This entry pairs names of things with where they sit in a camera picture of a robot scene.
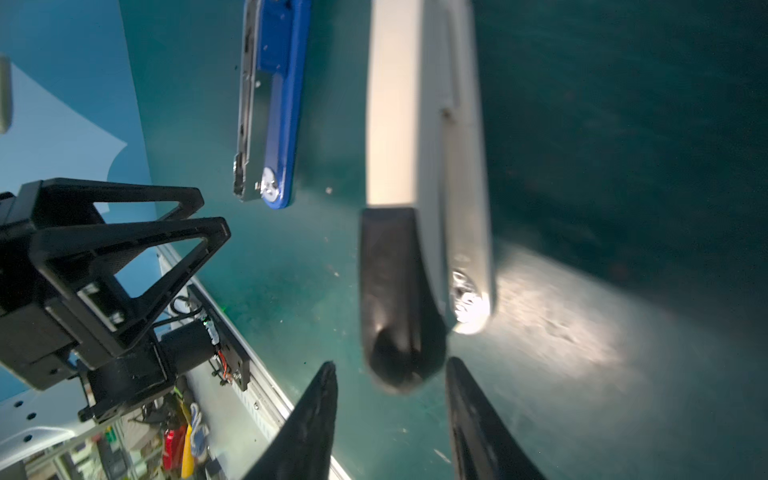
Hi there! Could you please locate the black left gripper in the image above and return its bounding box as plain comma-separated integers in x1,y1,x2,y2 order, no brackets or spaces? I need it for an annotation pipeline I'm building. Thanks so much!
1,178,231,421

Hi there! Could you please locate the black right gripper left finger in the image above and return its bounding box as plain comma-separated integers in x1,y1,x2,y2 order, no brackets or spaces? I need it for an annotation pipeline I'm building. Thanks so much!
244,361,338,480

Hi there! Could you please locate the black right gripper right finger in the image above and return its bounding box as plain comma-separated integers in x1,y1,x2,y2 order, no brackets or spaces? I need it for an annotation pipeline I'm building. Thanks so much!
445,357,545,480

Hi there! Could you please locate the beige black stapler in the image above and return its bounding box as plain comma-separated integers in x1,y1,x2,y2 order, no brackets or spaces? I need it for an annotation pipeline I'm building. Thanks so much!
359,1,495,393

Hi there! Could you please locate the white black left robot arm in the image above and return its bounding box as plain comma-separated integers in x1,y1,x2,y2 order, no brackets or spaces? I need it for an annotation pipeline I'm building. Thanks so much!
1,178,230,468

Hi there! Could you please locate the aluminium front rail frame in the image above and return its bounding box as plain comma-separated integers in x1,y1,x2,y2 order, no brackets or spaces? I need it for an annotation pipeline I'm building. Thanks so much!
187,305,294,479

